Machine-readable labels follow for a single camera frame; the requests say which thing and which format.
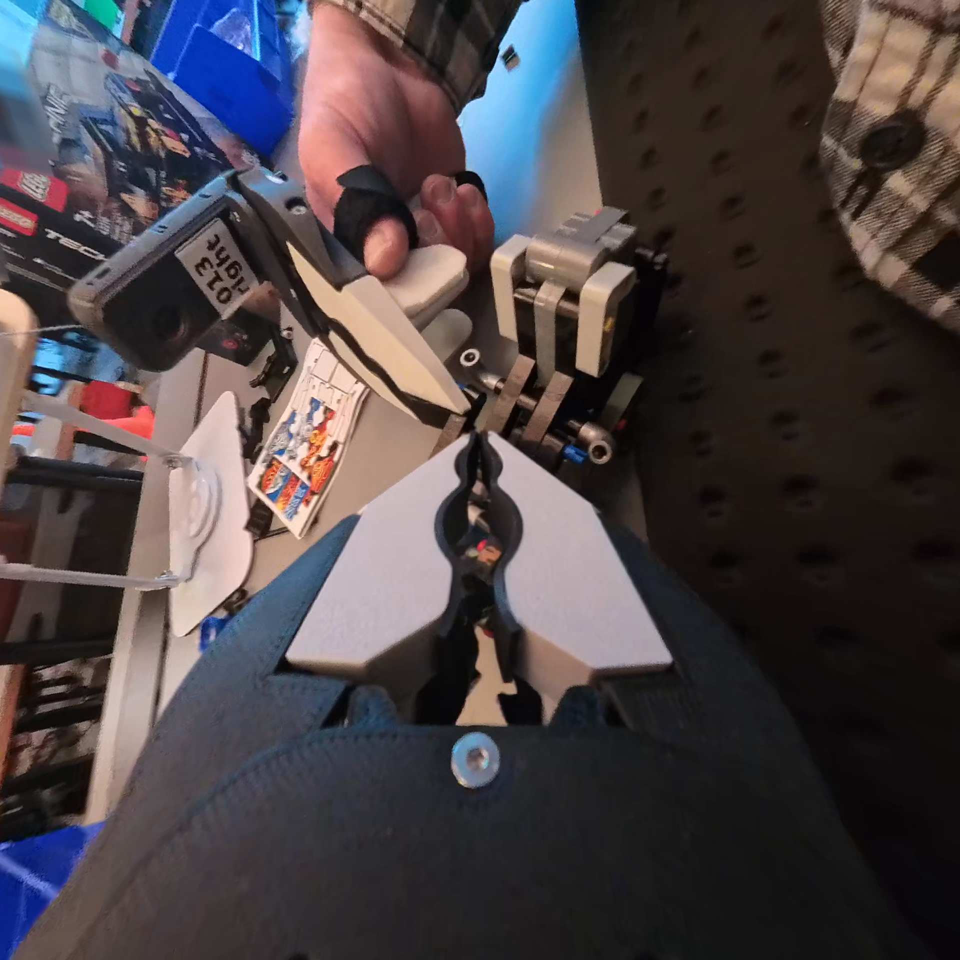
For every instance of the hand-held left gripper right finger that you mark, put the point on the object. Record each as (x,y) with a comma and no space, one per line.
(592,600)

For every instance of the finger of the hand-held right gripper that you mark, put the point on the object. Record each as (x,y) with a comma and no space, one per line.
(382,330)
(405,397)

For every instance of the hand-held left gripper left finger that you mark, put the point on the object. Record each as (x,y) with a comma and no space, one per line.
(367,600)

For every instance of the black blue toy car chassis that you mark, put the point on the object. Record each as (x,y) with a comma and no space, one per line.
(551,262)

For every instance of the person's right forearm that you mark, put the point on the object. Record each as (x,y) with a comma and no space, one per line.
(450,37)

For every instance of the grey desk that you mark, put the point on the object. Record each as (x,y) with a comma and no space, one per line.
(525,150)

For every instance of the person's right hand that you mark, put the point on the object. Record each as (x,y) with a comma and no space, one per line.
(375,112)

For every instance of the colourful sticker sheet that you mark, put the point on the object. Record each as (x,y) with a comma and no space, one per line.
(300,465)

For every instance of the black studded plate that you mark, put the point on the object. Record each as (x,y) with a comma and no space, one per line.
(259,517)

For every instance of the black toy set box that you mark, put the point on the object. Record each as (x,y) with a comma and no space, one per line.
(112,150)

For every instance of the blue toy wheel hub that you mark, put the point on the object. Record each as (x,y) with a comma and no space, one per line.
(214,626)

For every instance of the white book stand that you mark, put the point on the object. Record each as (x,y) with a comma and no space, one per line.
(217,525)

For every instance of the black dimpled foam pad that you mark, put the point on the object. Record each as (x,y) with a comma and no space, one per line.
(750,375)

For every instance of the small black square piece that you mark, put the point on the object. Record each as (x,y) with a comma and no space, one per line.
(511,58)

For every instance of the large black frame assembly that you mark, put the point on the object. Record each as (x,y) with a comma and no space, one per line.
(277,360)

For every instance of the black holed frame pieces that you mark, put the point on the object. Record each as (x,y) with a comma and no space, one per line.
(257,416)

